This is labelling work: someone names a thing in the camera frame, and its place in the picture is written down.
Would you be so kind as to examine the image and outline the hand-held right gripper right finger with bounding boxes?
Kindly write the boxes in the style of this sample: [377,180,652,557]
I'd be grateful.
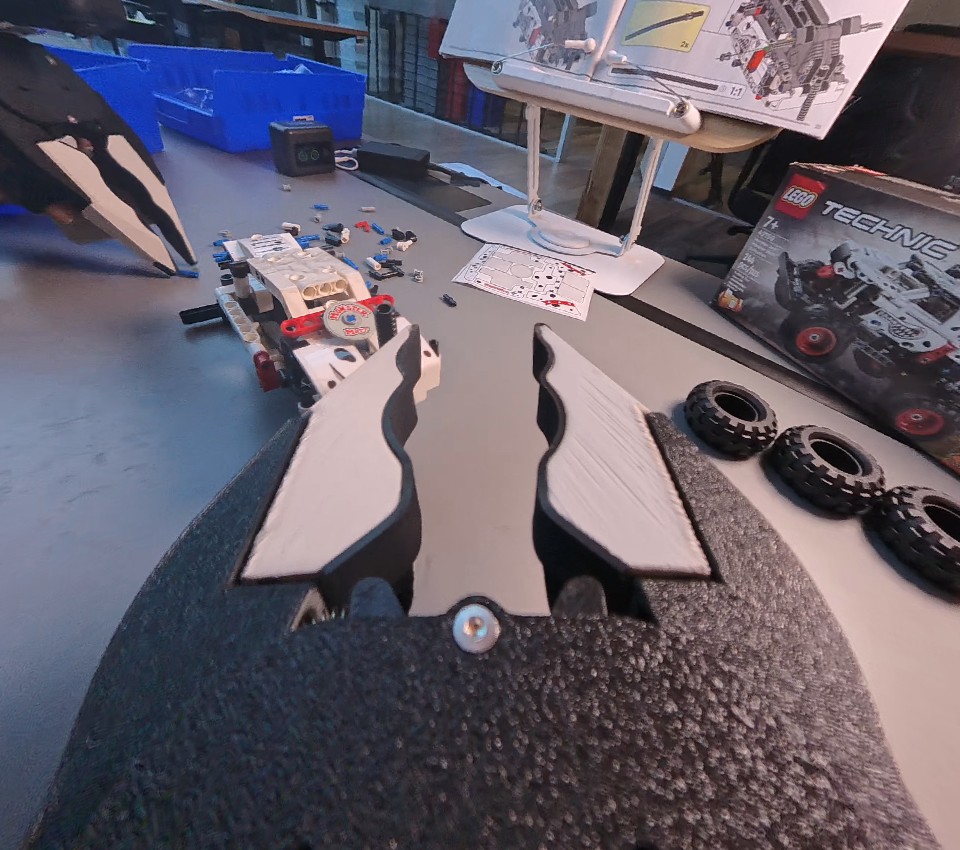
[532,324,714,580]

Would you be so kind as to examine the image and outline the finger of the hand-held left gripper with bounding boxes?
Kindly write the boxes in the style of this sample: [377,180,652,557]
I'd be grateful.
[103,130,199,266]
[36,135,181,277]

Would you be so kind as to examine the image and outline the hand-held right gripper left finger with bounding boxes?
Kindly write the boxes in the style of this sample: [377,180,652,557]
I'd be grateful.
[238,324,425,585]

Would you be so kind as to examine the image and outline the white toy brick truck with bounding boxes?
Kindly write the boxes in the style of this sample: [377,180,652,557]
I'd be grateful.
[180,231,442,409]

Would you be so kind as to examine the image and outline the grey desk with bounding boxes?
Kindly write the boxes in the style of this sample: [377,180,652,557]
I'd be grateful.
[0,93,960,850]

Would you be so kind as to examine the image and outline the black desk mat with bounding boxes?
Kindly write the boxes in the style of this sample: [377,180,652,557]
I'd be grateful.
[351,159,528,230]

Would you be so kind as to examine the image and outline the large blue plastic bin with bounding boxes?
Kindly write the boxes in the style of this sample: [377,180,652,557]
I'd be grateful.
[0,44,164,219]
[127,42,368,154]

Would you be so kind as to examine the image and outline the black toy rubber tyre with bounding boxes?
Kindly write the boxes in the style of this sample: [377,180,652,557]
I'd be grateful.
[870,485,960,596]
[768,424,886,516]
[684,380,779,458]

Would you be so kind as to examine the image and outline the black device with green lights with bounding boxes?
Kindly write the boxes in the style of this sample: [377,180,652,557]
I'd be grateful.
[269,120,338,177]

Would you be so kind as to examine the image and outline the scattered loose brick pieces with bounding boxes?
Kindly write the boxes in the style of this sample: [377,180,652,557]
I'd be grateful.
[213,181,429,285]

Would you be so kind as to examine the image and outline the white book stand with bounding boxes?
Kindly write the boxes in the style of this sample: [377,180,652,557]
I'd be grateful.
[459,57,785,298]

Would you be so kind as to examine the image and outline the black flat case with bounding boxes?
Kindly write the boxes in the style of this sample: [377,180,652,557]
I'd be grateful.
[357,141,433,181]

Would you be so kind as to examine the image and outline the white sticker sheet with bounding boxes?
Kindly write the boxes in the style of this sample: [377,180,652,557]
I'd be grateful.
[452,241,597,323]

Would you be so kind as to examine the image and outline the toy truck cardboard box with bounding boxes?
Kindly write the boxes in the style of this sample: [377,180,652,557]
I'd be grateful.
[711,162,960,478]

